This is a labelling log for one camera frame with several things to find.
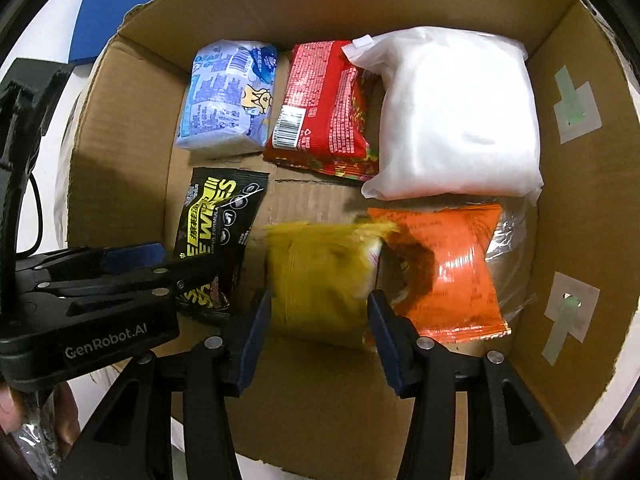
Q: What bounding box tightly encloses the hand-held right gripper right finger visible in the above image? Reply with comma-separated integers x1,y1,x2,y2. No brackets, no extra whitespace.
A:
367,290,583,480

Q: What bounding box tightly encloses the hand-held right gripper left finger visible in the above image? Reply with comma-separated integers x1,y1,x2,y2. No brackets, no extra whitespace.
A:
55,287,273,480

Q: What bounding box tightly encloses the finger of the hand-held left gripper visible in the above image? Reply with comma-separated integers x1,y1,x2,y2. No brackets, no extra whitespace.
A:
34,259,232,312
15,242,167,287

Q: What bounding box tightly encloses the yellow snack packet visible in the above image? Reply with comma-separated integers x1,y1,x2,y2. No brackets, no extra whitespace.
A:
263,220,396,351

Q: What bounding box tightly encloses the black wipes packet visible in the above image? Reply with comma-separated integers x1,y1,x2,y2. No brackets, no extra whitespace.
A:
172,166,271,321

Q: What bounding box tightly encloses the cardboard box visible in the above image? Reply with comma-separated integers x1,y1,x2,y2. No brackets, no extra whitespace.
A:
67,0,640,471

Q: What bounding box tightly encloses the orange snack packet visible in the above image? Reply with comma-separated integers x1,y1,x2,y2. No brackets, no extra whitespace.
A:
367,203,512,343

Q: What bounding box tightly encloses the light blue tissue packet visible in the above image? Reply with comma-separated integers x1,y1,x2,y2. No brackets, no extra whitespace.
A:
176,40,279,156

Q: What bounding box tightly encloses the red snack packet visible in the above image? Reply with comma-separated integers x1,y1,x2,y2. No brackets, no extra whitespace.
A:
262,40,383,181

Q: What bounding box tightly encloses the white soft plastic packet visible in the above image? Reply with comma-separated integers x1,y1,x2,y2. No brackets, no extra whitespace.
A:
342,26,545,206

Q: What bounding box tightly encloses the person's left hand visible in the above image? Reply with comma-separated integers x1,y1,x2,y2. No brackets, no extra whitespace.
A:
0,389,25,432

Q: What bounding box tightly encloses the blue foam mat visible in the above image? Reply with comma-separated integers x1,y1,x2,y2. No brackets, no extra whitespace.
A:
67,0,196,66

